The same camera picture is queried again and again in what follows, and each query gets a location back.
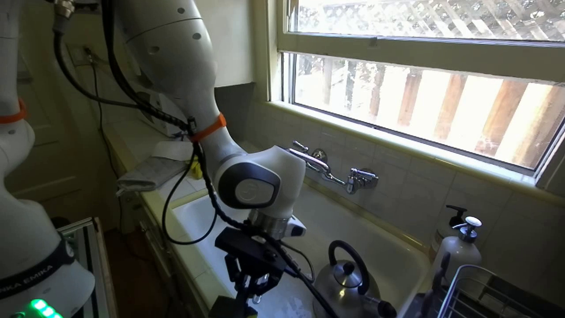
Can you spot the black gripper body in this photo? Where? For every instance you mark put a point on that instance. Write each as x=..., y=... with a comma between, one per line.
x=253, y=268

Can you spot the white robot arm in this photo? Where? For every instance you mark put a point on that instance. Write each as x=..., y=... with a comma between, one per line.
x=173, y=49

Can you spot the white ceramic sink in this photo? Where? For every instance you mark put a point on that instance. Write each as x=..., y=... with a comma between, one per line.
x=396, y=264

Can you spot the dark soap pump bottle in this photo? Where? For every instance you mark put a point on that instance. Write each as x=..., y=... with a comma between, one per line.
x=449, y=220

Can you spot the white soap bottle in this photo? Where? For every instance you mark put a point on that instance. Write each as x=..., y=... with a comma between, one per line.
x=454, y=252

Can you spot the dish drying rack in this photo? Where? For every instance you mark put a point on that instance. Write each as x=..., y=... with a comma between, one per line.
x=477, y=293

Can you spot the steel kettle black handle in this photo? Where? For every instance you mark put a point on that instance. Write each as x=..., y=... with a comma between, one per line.
x=348, y=287

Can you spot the chrome wall faucet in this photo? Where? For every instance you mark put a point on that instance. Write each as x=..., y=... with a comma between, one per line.
x=318, y=164

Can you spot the window with white frame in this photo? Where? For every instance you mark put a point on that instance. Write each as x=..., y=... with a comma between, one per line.
x=480, y=81

